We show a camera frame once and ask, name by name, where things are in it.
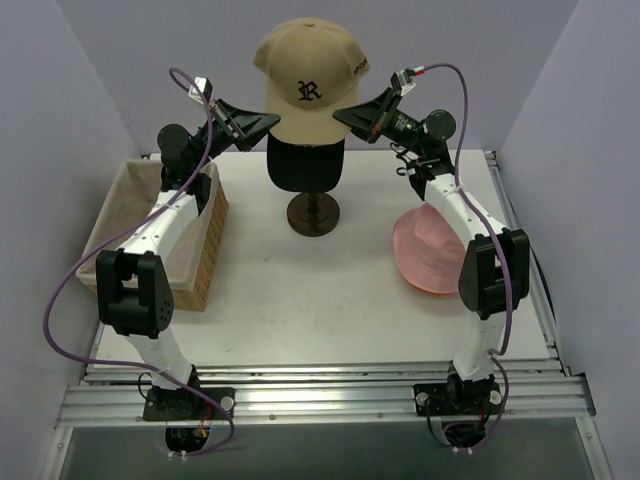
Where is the black baseball cap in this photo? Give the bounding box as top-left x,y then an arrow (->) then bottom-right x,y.
266,135 -> 345,194

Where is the beige cap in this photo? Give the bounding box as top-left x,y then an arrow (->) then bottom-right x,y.
253,17 -> 370,146

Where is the pink cap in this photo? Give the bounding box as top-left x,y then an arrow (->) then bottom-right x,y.
393,204 -> 466,295

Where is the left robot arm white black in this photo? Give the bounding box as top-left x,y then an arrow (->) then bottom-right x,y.
95,100 -> 280,419

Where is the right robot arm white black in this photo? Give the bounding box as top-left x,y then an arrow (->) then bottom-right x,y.
333,88 -> 530,413

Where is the dark wooden mannequin stand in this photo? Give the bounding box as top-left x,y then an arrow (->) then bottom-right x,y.
286,193 -> 340,237

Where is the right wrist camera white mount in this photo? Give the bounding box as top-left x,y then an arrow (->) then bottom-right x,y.
390,68 -> 418,97

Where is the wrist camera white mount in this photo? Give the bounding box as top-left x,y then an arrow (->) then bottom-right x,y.
188,76 -> 213,105
390,68 -> 418,97

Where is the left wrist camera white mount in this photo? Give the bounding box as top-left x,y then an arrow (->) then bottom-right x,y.
188,76 -> 213,105

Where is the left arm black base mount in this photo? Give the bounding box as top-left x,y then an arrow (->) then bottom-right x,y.
142,386 -> 236,422

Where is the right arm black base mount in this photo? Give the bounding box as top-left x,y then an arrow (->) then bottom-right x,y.
412,374 -> 503,419

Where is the aluminium rail frame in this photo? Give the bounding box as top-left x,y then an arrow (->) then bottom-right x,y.
44,151 -> 611,479

